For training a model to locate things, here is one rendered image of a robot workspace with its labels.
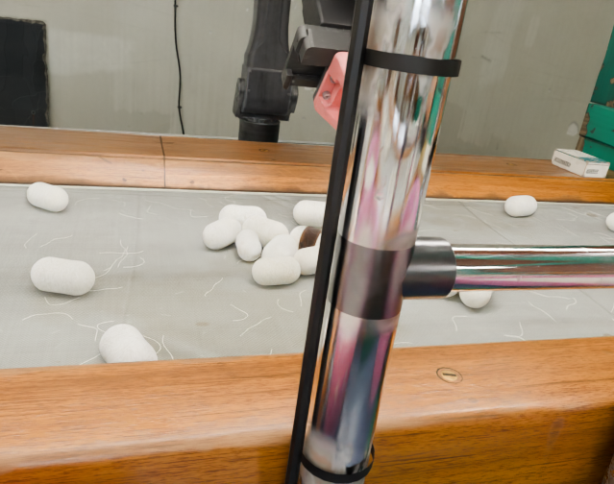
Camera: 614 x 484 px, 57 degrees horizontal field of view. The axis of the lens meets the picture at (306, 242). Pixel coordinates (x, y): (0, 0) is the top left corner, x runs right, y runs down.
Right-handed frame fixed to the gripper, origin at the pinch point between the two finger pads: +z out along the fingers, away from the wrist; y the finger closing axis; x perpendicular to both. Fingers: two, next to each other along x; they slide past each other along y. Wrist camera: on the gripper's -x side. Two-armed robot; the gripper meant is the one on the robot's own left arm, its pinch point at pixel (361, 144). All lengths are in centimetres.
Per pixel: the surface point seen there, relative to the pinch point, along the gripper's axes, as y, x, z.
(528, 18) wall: 119, 82, -121
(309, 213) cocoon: -3.7, 4.3, 4.1
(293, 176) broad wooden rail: -2.3, 11.3, -4.0
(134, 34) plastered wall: -16, 137, -148
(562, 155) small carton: 34.5, 13.0, -10.0
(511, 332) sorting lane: 4.7, -5.5, 17.8
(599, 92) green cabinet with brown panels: 44.0, 12.1, -20.4
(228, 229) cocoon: -11.2, 1.4, 7.3
